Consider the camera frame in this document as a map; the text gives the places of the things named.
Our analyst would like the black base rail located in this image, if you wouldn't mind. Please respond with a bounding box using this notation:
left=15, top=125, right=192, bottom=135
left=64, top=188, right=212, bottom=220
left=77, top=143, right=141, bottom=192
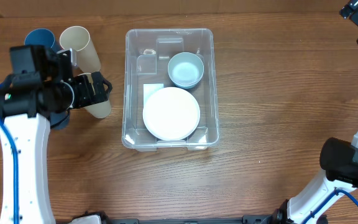
left=70, top=211, right=276, bottom=224

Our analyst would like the blue cup lower left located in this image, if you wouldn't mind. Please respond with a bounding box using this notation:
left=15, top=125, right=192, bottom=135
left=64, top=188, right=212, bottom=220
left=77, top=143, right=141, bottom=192
left=50, top=111, right=70, bottom=130

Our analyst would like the grey bowl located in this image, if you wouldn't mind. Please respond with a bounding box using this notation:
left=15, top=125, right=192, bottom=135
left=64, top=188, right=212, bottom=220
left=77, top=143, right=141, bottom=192
left=168, top=52, right=204, bottom=83

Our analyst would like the light blue bowl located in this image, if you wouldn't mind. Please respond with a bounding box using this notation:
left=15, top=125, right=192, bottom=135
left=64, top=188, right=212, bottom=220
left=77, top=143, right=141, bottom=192
left=174, top=83, right=197, bottom=90

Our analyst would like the pink plate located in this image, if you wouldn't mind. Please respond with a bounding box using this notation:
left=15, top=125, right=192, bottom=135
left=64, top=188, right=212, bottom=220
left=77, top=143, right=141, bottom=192
left=142, top=87, right=201, bottom=141

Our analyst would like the white label in bin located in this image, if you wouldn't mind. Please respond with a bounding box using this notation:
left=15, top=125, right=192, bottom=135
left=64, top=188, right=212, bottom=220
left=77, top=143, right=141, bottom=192
left=143, top=83, right=164, bottom=104

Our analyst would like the right blue cable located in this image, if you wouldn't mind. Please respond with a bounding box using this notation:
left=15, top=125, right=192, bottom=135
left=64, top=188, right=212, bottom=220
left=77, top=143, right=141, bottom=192
left=301, top=188, right=358, bottom=224

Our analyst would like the blue cup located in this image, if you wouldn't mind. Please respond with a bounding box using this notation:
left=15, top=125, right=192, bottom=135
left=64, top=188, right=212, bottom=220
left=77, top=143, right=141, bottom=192
left=50, top=111, right=70, bottom=130
left=24, top=28, right=62, bottom=53

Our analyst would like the pink bowl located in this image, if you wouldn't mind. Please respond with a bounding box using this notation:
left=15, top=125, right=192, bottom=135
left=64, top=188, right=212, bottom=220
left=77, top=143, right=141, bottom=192
left=173, top=81, right=198, bottom=89

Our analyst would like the clear plastic storage bin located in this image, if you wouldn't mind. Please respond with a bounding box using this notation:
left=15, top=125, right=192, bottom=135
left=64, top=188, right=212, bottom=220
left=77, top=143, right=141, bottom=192
left=122, top=28, right=219, bottom=152

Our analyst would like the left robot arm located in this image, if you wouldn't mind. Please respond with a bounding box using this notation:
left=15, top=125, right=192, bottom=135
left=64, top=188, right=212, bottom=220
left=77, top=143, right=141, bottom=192
left=0, top=45, right=112, bottom=223

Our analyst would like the blue cup upper left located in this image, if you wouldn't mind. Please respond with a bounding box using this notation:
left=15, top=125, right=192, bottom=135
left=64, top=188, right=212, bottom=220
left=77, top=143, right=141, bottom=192
left=24, top=28, right=62, bottom=53

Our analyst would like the beige cup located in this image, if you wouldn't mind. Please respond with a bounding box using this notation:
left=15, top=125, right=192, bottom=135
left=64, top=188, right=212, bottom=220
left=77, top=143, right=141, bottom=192
left=81, top=73, right=111, bottom=119
left=59, top=26, right=101, bottom=73

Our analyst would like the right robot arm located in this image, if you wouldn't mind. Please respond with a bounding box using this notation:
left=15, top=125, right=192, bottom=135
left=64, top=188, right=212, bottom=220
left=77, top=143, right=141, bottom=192
left=263, top=132, right=358, bottom=224

